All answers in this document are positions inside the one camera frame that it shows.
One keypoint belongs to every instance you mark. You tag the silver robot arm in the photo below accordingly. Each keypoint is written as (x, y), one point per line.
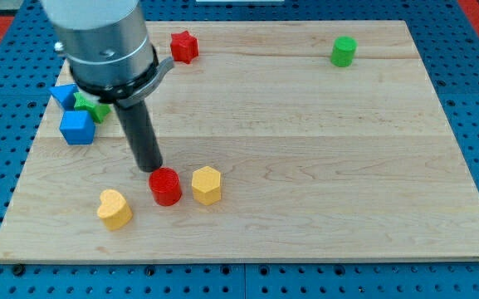
(111, 57)

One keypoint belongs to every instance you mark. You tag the red star block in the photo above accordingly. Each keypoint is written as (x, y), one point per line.
(184, 47)

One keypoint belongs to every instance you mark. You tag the yellow hexagon block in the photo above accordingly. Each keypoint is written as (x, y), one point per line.
(206, 185)

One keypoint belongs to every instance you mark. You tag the red cylinder block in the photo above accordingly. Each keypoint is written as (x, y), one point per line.
(165, 186)

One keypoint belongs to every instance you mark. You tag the blue cube block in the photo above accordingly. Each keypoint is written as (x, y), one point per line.
(77, 127)

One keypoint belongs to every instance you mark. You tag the green cylinder block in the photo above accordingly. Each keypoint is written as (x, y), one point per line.
(343, 51)

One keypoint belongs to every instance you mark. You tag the green star block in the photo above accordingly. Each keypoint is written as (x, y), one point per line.
(97, 111)

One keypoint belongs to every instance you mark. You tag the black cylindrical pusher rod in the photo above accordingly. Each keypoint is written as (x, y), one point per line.
(137, 126)

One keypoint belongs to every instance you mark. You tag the wooden board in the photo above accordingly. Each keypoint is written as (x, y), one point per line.
(318, 163)

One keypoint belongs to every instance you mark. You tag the yellow heart block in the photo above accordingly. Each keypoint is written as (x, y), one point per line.
(114, 211)

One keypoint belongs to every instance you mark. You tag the blue triangle block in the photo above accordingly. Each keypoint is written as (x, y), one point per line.
(64, 95)

